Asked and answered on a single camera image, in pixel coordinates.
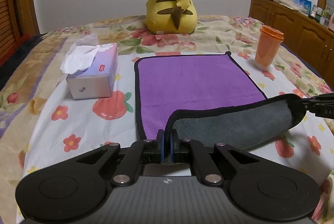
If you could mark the orange plastic cup with lid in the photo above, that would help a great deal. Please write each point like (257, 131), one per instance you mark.
(268, 45)

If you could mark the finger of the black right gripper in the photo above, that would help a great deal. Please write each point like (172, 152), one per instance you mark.
(321, 105)

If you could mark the purple and grey towel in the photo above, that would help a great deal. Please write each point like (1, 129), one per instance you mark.
(211, 99)

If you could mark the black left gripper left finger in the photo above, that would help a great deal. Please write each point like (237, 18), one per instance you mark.
(131, 161)

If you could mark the pink tissue box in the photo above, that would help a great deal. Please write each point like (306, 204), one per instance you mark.
(90, 68)

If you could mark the blue picture box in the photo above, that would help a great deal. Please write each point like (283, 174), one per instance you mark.
(303, 6)

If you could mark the brown wooden cabinet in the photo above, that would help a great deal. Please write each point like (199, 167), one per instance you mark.
(303, 36)

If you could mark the floral bed sheet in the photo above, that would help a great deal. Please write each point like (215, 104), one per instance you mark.
(41, 124)

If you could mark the brown wooden slatted wardrobe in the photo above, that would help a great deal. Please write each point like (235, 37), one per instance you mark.
(18, 24)

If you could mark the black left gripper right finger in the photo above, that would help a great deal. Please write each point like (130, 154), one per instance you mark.
(197, 156)

